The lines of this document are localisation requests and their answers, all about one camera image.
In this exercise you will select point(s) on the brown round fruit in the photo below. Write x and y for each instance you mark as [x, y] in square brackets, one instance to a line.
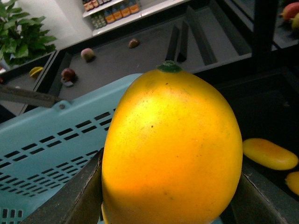
[134, 42]

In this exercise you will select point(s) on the green red fruit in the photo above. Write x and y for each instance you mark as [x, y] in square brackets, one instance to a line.
[87, 54]

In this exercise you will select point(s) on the black fruit display tray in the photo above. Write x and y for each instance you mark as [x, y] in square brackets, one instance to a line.
[266, 106]

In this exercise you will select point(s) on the green potted plant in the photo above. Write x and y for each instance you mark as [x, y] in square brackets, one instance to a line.
[22, 37]

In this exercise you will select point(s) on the yellow mango in tray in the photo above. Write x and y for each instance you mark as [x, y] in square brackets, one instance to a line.
[269, 155]

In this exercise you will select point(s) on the dark red mangosteen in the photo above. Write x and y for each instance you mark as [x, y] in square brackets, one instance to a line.
[68, 75]

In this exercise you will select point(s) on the large yellow mango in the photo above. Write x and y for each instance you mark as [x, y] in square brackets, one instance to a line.
[173, 153]

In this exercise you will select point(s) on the light blue plastic basket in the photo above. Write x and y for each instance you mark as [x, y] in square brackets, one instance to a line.
[41, 150]

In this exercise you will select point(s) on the yellow star fruit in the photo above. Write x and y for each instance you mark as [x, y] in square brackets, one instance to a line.
[35, 72]

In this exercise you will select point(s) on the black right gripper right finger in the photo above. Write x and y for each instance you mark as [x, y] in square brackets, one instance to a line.
[258, 201]

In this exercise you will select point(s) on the yellow mango at edge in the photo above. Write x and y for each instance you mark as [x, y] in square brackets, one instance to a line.
[292, 181]

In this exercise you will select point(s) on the white shelf with bottles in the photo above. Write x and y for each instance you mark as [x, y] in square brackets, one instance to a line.
[111, 14]

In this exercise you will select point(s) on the brown basket handle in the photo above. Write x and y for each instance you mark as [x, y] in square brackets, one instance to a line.
[8, 93]

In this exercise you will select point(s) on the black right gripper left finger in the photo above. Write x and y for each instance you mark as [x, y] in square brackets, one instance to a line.
[77, 202]

